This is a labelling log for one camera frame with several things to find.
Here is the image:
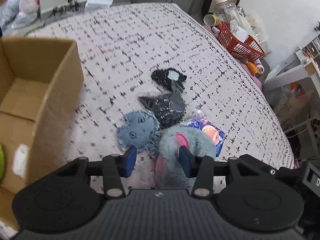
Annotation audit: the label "green object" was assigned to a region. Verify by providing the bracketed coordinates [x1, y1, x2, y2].
[0, 143, 6, 181]

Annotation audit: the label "grey plush toy pink patches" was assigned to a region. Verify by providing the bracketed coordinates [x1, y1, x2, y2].
[153, 126, 216, 190]

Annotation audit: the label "green cable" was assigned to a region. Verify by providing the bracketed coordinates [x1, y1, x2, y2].
[24, 24, 46, 35]

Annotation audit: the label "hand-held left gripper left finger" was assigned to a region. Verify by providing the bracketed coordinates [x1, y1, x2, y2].
[53, 145, 138, 199]

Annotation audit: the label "brown cardboard box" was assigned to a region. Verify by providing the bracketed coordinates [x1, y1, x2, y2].
[0, 37, 84, 233]

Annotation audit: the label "white black-patterned bed blanket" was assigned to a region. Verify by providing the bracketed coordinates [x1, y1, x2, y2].
[25, 2, 299, 195]

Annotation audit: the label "black toy figures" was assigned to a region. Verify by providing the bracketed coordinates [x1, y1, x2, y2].
[51, 0, 82, 17]

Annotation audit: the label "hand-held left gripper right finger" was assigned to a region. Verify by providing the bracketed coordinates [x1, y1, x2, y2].
[179, 146, 278, 198]

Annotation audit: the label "red plastic basket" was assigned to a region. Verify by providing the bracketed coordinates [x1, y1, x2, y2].
[216, 22, 266, 61]

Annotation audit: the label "white fluffy plush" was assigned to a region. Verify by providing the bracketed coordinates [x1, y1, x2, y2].
[246, 12, 272, 53]

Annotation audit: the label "white flat box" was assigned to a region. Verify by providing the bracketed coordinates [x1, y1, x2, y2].
[85, 0, 123, 13]

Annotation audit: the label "white plastic bags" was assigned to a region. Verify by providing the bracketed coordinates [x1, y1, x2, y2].
[0, 0, 41, 29]

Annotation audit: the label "blue fluffy plush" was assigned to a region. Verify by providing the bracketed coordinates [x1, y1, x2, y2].
[117, 110, 161, 153]

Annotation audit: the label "dark grey cloth in bag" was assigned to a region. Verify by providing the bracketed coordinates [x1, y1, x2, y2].
[138, 90, 187, 128]

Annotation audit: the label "blue packet with orange print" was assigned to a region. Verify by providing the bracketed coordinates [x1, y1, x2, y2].
[186, 116, 227, 157]

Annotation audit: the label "black plush with white patch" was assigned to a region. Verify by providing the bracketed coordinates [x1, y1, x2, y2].
[151, 68, 188, 92]

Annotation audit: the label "clear plastic bottle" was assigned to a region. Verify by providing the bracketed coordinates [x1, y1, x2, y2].
[214, 0, 253, 37]

